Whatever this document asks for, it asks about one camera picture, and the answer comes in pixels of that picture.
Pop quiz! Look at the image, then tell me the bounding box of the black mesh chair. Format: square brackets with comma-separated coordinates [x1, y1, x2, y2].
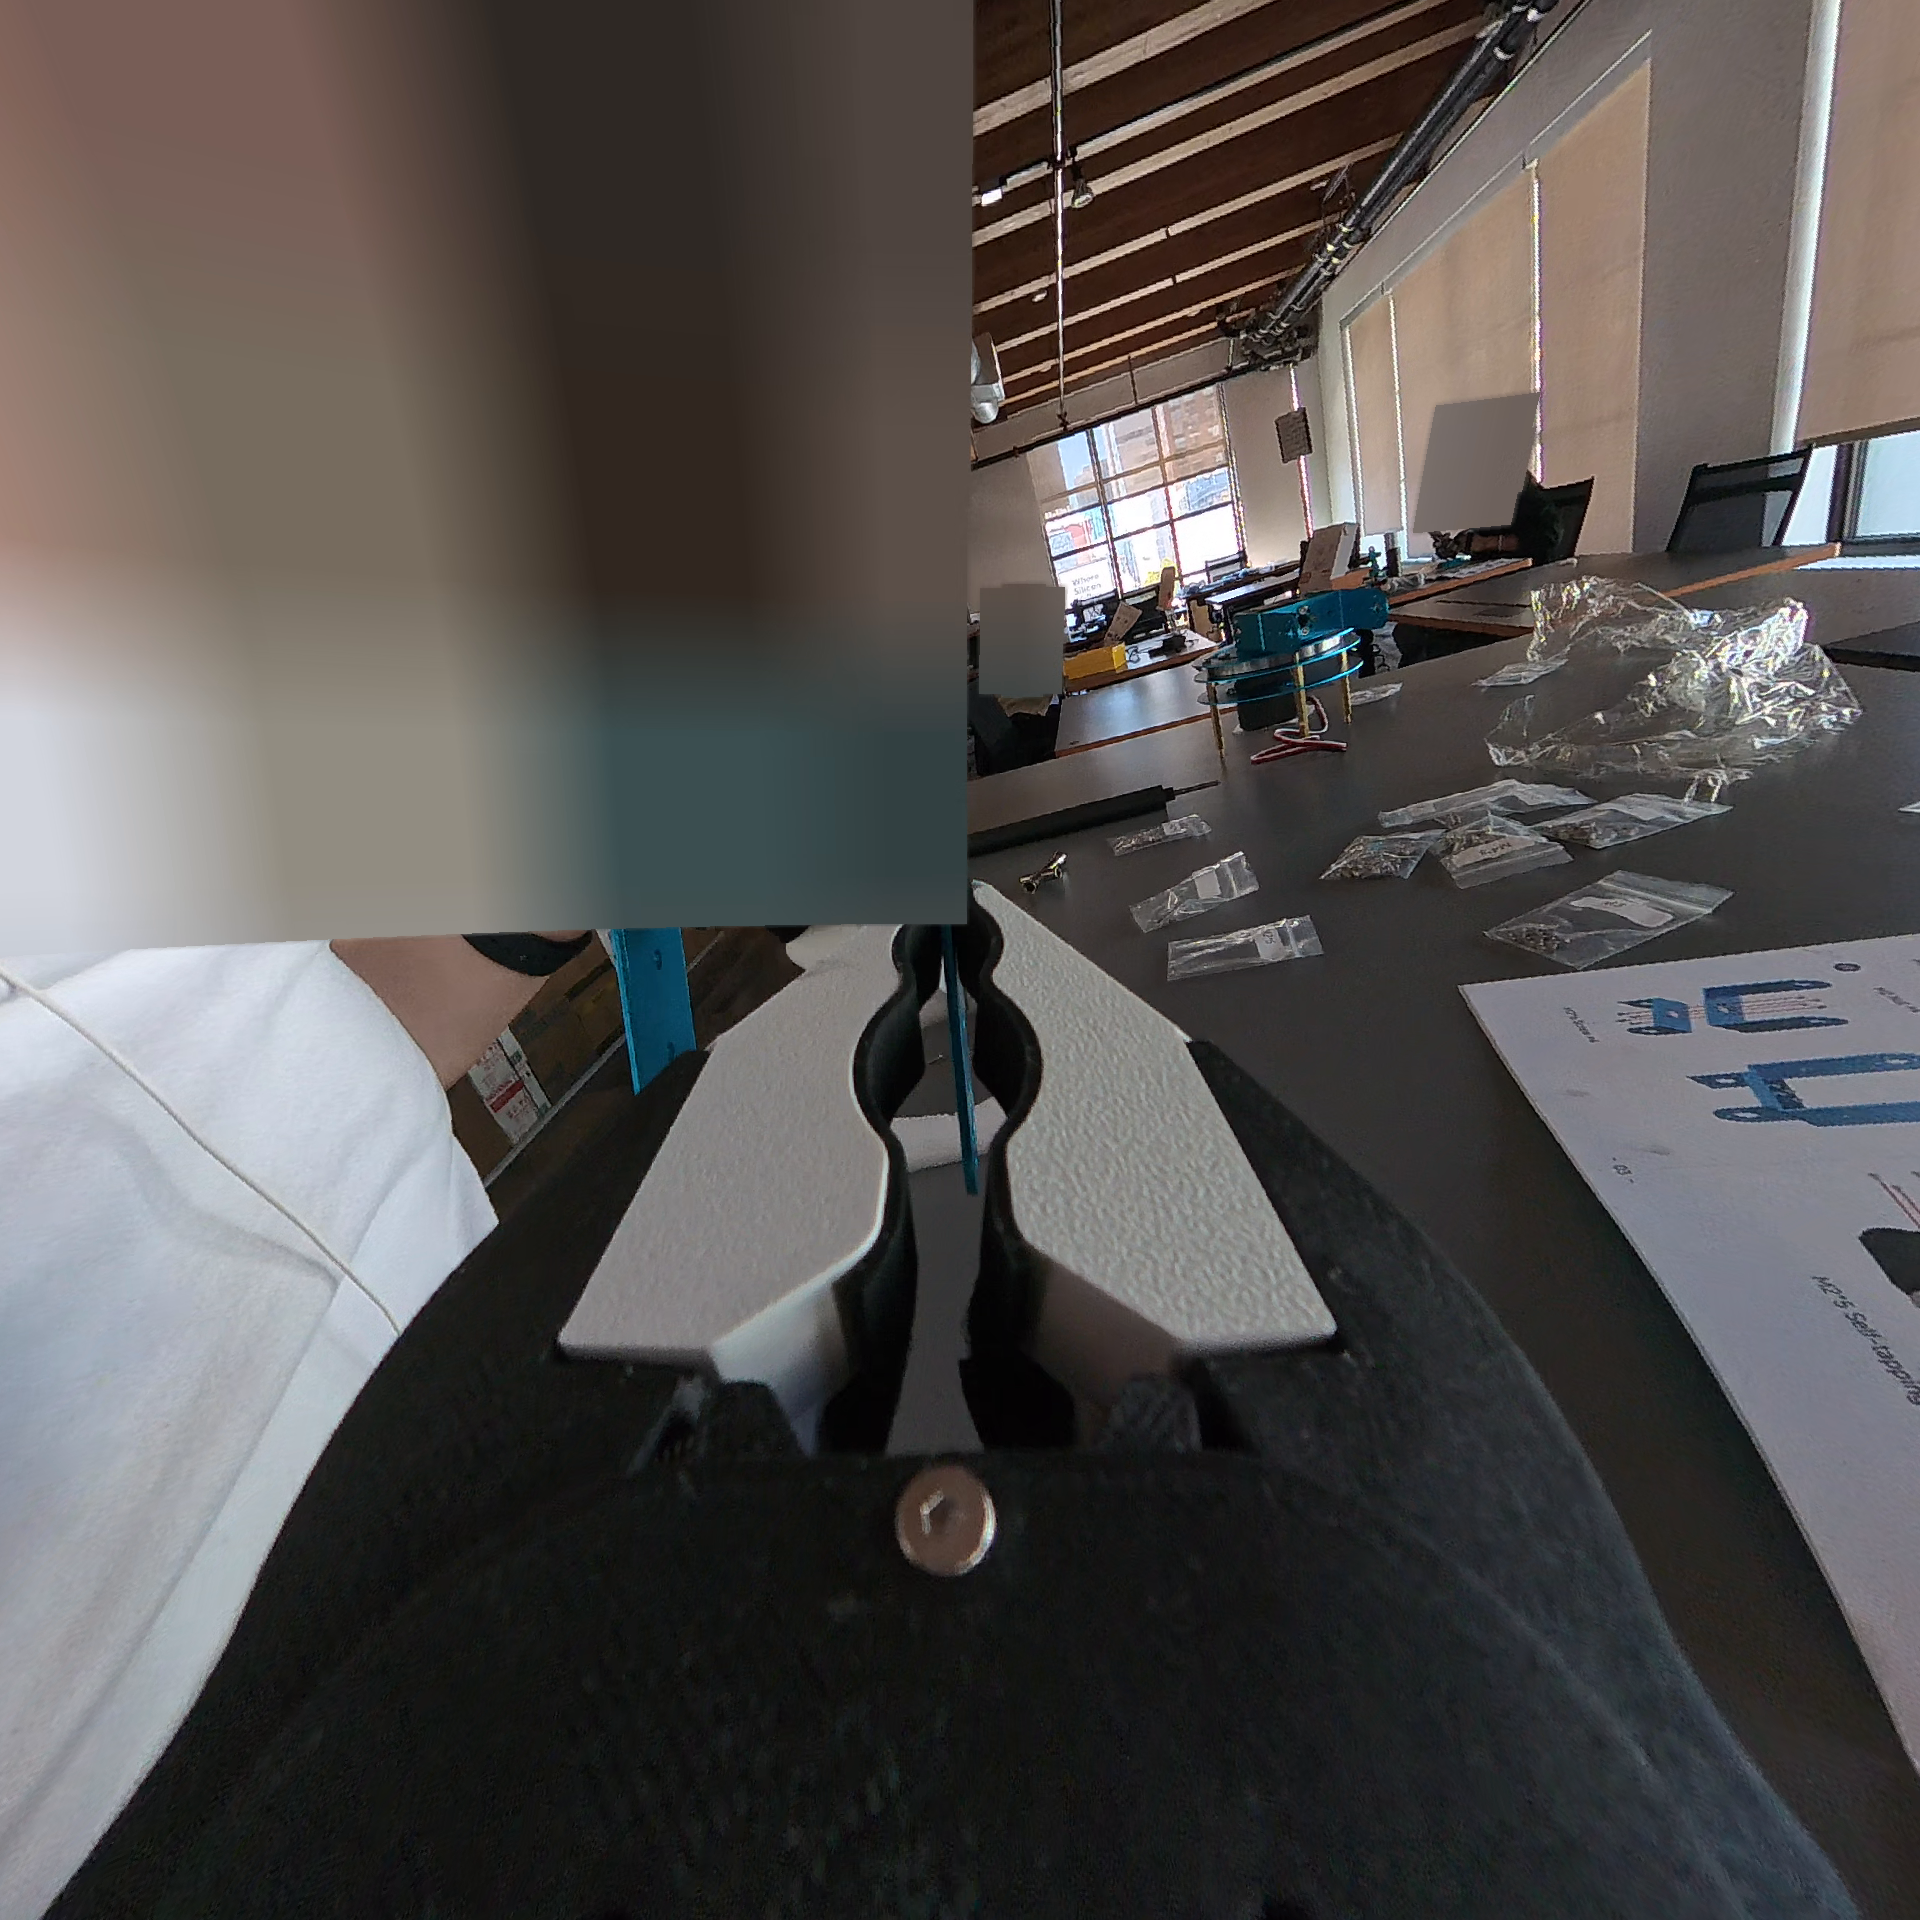
[1504, 471, 1596, 567]
[1668, 447, 1816, 553]

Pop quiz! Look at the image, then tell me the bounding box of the blue robot arm base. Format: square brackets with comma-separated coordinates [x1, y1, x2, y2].
[1196, 584, 1392, 769]

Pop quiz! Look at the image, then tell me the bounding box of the large grid window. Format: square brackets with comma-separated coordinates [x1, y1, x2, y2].
[1041, 382, 1238, 601]

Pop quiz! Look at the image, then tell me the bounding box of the crumpled clear plastic wrap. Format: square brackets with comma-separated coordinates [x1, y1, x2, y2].
[1485, 576, 1863, 784]

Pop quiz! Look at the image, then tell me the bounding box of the dark grey desk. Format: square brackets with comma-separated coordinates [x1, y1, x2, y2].
[885, 557, 1920, 1920]

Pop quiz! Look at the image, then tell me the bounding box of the beige roller blind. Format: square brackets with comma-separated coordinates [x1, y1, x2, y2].
[1797, 0, 1920, 447]
[1534, 59, 1653, 557]
[1392, 171, 1537, 541]

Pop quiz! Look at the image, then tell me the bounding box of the cardboard box red label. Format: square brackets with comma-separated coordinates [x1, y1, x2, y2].
[448, 1019, 548, 1187]

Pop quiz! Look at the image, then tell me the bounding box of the group of small screw bags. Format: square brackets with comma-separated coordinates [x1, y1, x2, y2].
[1110, 777, 1734, 984]

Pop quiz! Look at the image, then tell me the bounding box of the person's left forearm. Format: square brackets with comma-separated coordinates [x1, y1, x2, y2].
[328, 936, 500, 1085]

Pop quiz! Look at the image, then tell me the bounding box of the large blue metal U bracket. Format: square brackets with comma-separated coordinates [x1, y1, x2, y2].
[607, 920, 985, 1198]

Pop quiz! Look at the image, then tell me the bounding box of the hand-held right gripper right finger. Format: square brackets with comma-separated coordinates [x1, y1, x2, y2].
[960, 879, 1339, 1412]

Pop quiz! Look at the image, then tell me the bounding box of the printed instruction manual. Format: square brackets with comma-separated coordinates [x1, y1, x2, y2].
[1459, 933, 1920, 1772]

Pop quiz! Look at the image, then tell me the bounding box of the black screwdriver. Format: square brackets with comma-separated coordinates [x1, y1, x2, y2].
[967, 784, 1225, 840]

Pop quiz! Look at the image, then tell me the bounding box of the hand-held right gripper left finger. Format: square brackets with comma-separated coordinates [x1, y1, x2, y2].
[555, 920, 920, 1454]

